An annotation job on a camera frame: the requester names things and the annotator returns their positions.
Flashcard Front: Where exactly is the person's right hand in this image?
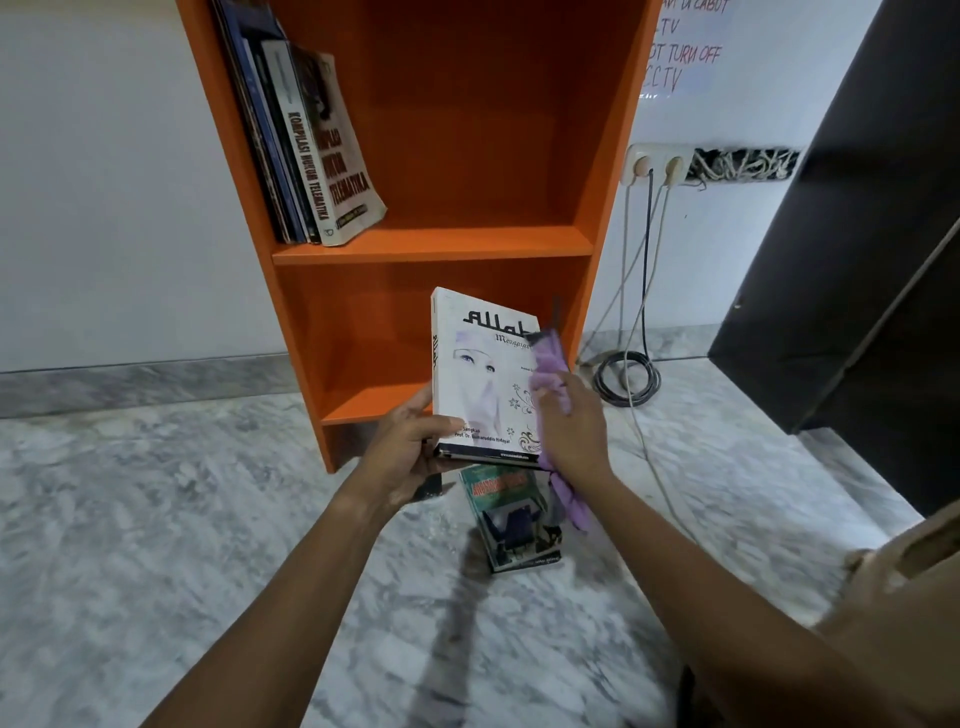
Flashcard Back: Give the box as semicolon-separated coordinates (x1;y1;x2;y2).
530;371;616;490

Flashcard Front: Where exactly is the person's left hand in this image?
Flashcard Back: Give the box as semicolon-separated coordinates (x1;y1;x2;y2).
348;382;467;515

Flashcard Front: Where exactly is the black display stand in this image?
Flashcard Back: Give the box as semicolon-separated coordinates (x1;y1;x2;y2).
408;470;460;505

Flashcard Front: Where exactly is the purple cleaning cloth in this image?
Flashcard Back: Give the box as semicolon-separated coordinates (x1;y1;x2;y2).
524;328;595;534

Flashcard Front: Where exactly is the small green cover book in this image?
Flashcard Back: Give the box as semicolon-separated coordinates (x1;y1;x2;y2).
458;462;565;576

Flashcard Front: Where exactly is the white cover book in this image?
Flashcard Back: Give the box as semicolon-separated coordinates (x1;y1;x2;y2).
429;286;546;471

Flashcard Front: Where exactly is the cream red-titled cover book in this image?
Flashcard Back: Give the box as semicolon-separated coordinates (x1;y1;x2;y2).
260;38;389;248

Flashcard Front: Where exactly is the orange wooden bookshelf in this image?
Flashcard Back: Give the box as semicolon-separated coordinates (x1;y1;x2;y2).
175;0;666;476

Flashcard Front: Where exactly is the blue maths textbook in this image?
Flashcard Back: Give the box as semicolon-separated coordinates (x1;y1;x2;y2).
217;0;310;246

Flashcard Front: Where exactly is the person's left forearm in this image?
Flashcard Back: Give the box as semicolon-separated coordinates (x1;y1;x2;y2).
140;483;395;728

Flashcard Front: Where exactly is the person's right forearm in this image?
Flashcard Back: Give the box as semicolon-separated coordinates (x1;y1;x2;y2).
588;468;909;728

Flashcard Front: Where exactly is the dark brown cabinet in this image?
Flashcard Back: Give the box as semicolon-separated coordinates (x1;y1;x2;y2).
707;0;960;520

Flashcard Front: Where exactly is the coiled black cable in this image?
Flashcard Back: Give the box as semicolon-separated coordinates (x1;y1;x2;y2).
590;166;664;409
578;176;700;543

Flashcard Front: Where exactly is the white wall socket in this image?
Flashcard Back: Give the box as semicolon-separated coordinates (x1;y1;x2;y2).
619;143;697;189

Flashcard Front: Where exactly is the white paper wall note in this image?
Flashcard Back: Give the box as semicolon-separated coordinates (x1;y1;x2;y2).
639;0;734;100

